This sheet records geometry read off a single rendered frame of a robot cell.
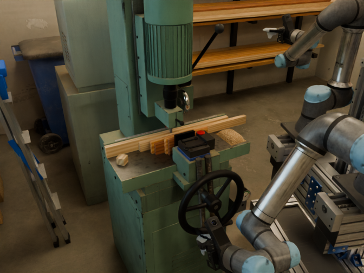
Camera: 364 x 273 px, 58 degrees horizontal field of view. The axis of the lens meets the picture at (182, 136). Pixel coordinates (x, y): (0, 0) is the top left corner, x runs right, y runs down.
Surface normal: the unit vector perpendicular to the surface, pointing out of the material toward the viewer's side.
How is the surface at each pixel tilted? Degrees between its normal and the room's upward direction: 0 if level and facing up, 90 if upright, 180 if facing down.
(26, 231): 0
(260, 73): 90
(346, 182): 0
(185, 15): 90
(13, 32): 90
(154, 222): 90
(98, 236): 0
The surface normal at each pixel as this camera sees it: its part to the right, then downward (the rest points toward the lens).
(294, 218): 0.00, -0.87
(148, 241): 0.47, 0.44
